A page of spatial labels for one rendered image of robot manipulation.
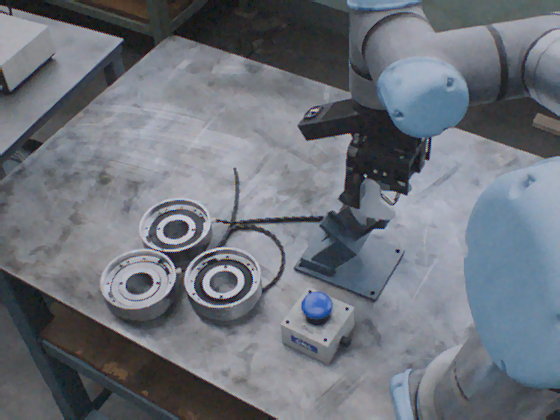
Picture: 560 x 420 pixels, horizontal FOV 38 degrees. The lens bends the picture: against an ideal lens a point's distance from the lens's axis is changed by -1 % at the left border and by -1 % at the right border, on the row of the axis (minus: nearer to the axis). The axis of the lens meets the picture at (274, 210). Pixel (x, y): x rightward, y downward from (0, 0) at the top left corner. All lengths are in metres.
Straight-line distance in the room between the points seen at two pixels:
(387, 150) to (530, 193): 0.55
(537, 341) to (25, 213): 1.03
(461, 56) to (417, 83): 0.06
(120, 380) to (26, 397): 0.74
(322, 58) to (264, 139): 1.54
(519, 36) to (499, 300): 0.40
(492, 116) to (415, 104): 1.93
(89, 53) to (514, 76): 1.22
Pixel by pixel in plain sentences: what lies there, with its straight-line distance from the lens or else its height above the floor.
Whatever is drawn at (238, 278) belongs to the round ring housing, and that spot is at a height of 0.83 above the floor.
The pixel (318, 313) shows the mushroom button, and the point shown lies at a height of 0.87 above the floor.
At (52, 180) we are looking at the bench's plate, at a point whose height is 0.80.
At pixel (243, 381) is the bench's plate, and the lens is 1.07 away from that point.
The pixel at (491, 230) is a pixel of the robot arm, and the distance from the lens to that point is 0.45.
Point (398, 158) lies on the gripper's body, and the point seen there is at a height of 1.05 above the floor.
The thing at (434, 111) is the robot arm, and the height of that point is 1.22.
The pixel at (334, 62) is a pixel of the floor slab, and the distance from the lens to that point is 2.87.
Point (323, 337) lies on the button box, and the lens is 1.05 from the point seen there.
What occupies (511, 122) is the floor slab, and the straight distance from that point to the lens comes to 2.66.
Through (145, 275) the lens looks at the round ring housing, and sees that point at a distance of 1.17.
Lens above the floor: 1.71
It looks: 47 degrees down
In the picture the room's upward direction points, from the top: 6 degrees counter-clockwise
